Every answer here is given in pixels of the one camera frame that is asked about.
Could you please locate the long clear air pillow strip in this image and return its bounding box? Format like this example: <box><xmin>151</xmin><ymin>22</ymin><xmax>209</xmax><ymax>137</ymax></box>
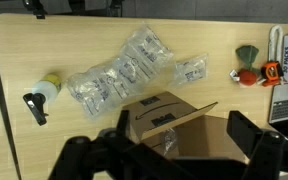
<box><xmin>65</xmin><ymin>23</ymin><xmax>175</xmax><ymax>119</ymax></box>

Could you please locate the black table clamp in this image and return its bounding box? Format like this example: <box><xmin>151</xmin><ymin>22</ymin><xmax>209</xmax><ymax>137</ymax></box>
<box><xmin>21</xmin><ymin>0</ymin><xmax>48</xmax><ymax>20</ymax></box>

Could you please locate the silver laptop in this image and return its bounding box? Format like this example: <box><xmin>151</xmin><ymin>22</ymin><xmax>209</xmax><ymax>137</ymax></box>
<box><xmin>267</xmin><ymin>83</ymin><xmax>288</xmax><ymax>134</ymax></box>

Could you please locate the red plush radish toy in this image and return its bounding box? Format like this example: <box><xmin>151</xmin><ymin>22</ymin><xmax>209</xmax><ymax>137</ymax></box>
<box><xmin>229</xmin><ymin>44</ymin><xmax>262</xmax><ymax>88</ymax></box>

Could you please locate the brown cardboard shipping box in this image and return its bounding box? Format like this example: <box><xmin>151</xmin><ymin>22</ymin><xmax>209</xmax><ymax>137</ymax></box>
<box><xmin>121</xmin><ymin>90</ymin><xmax>252</xmax><ymax>164</ymax></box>

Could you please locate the white spray bottle green label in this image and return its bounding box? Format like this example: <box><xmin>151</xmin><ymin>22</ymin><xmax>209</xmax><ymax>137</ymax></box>
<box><xmin>22</xmin><ymin>73</ymin><xmax>63</xmax><ymax>127</ymax></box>

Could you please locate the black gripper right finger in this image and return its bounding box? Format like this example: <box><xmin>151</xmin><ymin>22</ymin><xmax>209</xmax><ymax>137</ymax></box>
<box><xmin>226</xmin><ymin>110</ymin><xmax>288</xmax><ymax>180</ymax></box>

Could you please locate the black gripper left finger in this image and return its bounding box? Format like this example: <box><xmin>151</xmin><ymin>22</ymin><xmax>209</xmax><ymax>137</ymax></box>
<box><xmin>48</xmin><ymin>109</ymin><xmax>185</xmax><ymax>180</ymax></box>

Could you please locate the orange tape measure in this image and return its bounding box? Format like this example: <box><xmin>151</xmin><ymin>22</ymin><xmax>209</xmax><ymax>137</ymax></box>
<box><xmin>260</xmin><ymin>60</ymin><xmax>284</xmax><ymax>88</ymax></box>

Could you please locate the small clear air pillow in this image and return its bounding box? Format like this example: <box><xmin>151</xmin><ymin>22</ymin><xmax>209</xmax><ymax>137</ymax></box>
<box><xmin>173</xmin><ymin>53</ymin><xmax>209</xmax><ymax>86</ymax></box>

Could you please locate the white rope loop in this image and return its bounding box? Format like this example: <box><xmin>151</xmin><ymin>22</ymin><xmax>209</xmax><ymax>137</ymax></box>
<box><xmin>267</xmin><ymin>24</ymin><xmax>285</xmax><ymax>64</ymax></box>

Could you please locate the crumpled clear plastic scrap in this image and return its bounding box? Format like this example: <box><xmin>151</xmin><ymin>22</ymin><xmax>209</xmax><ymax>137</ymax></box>
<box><xmin>159</xmin><ymin>128</ymin><xmax>179</xmax><ymax>157</ymax></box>

